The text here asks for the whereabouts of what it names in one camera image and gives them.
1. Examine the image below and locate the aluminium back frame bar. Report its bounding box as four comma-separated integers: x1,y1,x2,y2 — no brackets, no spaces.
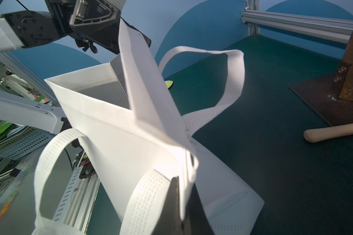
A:
241,10,353,44

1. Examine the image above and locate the left aluminium frame post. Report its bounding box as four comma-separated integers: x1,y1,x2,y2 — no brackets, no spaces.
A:
245,0,260,36

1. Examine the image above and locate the pink cherry blossom tree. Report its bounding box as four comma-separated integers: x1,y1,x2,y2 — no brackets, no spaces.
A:
290,33,353,126

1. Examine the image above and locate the aluminium front rail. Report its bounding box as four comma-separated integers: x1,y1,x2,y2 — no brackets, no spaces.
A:
53,168,101,233

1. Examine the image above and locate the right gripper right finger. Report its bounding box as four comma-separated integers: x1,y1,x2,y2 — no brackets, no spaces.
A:
183,185,214,235

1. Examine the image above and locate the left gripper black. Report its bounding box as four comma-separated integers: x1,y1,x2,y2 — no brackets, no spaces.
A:
45,0,137,54

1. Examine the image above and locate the light green toy spatula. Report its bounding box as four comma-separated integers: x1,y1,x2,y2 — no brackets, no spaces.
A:
165,80,174,89

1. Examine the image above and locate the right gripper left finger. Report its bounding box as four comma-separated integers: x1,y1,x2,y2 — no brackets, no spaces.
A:
152,177,183,235

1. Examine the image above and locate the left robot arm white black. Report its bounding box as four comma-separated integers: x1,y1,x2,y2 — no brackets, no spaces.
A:
0,1,124,102

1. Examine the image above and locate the white insulated delivery bag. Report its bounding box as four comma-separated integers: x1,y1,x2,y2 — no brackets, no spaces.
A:
33,21,264,235

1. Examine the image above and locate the green toy rake wooden handle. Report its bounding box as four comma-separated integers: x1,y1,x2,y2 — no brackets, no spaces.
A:
304,123,353,143

